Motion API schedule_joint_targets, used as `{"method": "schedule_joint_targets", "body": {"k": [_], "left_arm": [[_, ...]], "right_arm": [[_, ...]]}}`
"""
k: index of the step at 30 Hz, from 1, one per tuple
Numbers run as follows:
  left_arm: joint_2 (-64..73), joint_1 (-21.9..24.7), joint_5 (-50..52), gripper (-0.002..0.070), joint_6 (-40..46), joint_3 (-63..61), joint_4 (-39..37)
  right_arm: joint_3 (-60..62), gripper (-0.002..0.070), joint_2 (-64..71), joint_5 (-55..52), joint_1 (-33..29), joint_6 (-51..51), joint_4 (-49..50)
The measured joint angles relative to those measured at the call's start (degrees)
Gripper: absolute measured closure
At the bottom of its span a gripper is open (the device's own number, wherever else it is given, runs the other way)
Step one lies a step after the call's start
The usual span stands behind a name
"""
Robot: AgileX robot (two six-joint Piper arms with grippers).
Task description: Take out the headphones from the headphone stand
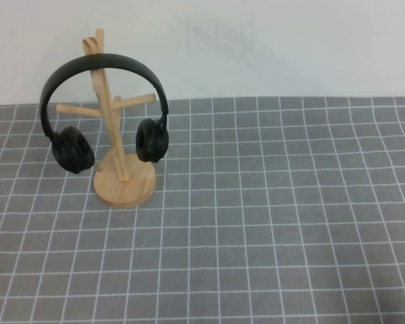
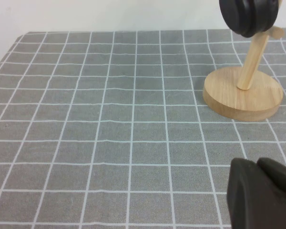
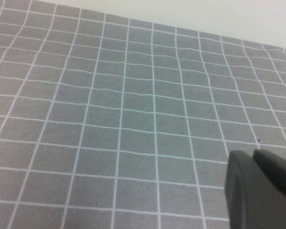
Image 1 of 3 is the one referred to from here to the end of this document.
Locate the black over-ear headphones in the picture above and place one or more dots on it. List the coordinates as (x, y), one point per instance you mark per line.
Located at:
(65, 69)

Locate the wooden tree-shaped headphone stand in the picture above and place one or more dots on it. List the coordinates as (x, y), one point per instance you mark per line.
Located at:
(125, 192)

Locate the grey white-checked tablecloth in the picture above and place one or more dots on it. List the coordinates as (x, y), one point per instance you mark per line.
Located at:
(256, 219)

